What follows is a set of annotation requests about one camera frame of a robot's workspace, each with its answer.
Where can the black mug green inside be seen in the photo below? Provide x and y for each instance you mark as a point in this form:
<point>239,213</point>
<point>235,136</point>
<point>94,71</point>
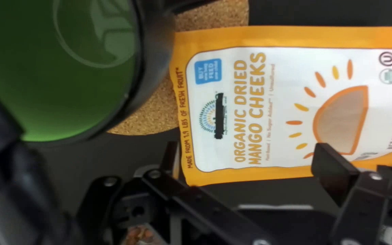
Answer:
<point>46,68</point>

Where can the orange dried mango package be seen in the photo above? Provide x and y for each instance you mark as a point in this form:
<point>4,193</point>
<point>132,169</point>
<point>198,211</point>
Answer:
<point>272,103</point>

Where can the round cork coaster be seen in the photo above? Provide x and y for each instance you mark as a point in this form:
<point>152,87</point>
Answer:
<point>155,113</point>

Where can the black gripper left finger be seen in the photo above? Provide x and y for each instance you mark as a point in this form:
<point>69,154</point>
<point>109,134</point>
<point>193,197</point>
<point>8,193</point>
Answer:
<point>182,198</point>

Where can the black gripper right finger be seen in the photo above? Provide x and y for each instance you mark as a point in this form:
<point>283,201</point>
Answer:
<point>367,204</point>

